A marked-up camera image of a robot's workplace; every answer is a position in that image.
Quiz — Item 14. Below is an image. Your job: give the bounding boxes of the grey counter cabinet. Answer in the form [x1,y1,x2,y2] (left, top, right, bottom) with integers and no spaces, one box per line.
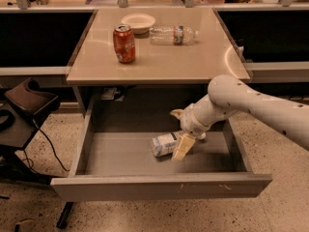
[65,7,252,118]

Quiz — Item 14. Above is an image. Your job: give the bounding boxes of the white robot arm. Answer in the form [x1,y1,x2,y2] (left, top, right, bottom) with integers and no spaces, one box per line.
[171,75,309,161]

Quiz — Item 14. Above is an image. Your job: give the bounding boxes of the dark brown chair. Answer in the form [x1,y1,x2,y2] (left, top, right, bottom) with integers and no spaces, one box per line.
[0,78,60,185]

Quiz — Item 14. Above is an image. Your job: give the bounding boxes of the white paper bowl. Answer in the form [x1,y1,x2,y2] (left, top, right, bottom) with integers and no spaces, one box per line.
[121,14,155,35]

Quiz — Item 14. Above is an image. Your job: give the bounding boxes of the clear plastic water bottle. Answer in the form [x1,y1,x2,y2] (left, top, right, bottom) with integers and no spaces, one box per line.
[149,25,198,45]

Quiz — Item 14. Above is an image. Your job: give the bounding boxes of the black cable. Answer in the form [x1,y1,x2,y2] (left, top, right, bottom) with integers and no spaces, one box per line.
[31,119,70,173]

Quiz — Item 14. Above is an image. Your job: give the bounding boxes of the grey open drawer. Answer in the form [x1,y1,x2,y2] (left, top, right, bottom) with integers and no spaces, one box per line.
[51,98,272,202]

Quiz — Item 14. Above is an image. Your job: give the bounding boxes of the blue labelled plastic bottle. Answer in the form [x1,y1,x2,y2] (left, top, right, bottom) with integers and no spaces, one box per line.
[151,130,186,158]

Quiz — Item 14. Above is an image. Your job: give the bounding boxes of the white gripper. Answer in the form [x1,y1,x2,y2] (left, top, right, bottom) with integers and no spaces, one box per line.
[170,103,208,161]

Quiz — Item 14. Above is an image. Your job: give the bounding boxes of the orange soda can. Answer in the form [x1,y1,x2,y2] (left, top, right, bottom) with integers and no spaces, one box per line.
[113,24,135,63]

